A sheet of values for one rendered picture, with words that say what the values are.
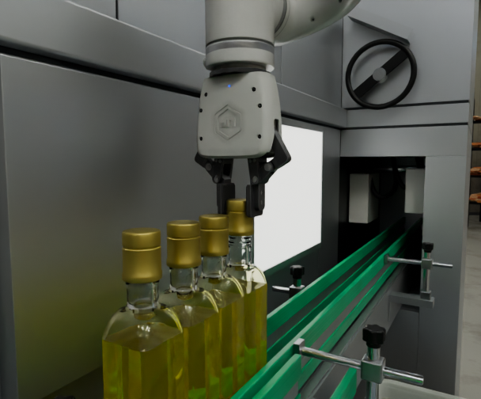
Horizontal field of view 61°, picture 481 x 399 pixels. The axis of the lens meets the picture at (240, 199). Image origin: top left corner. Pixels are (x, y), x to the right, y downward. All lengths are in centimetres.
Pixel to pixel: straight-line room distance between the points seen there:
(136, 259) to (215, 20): 29
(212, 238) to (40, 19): 28
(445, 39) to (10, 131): 122
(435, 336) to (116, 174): 118
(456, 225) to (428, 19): 62
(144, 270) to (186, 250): 6
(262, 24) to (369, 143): 95
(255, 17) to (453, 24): 99
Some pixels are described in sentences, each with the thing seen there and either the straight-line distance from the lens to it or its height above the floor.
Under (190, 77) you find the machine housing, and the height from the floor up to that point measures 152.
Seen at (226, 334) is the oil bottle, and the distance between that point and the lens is 47.
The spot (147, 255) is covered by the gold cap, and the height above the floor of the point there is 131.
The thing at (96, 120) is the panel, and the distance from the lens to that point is 50.
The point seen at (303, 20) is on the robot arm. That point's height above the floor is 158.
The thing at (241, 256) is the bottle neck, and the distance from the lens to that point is 51.
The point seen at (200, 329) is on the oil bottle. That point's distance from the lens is 42.
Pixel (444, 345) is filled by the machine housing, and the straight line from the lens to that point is 148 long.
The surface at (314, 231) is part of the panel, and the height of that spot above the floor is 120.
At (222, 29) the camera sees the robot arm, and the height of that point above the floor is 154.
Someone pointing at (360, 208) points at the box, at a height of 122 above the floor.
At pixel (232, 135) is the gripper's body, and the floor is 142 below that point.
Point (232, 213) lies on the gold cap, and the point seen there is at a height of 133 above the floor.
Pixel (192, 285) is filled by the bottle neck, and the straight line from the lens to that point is 42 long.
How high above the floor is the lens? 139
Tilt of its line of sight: 5 degrees down
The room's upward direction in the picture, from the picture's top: straight up
